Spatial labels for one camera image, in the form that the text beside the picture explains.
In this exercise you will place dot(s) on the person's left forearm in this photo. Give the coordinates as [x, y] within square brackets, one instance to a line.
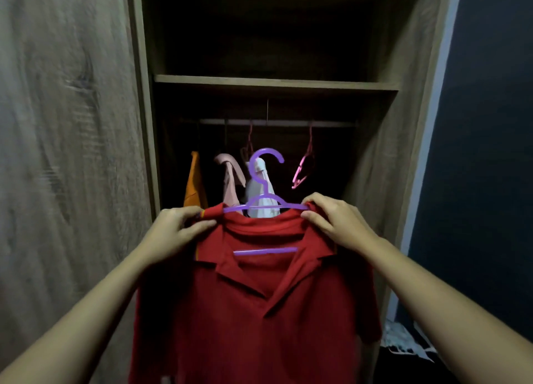
[71, 333]

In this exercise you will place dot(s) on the white striped shirt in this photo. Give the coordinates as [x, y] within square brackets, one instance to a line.
[263, 192]

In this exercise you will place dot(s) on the purple plastic hanger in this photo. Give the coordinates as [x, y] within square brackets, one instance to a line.
[266, 251]

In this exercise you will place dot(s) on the white plastic bag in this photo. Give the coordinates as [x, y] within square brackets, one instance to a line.
[406, 340]

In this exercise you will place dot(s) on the orange t-shirt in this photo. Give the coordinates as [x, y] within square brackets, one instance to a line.
[193, 183]

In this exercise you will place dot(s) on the pink shirt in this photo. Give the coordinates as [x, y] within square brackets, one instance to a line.
[231, 179]

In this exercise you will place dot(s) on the person's right forearm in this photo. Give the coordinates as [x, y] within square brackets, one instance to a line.
[449, 313]

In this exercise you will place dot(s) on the person's right hand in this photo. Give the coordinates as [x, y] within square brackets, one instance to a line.
[343, 225]

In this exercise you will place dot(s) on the black bag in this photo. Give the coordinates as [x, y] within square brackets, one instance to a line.
[408, 371]

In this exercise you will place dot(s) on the red polo shirt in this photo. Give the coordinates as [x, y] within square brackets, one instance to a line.
[250, 325]

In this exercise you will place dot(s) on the wooden wardrobe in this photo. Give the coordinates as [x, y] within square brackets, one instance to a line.
[62, 146]

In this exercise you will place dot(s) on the thin metal rail support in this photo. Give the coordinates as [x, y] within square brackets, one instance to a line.
[267, 113]

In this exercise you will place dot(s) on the person's left hand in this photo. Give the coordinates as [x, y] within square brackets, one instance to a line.
[175, 233]

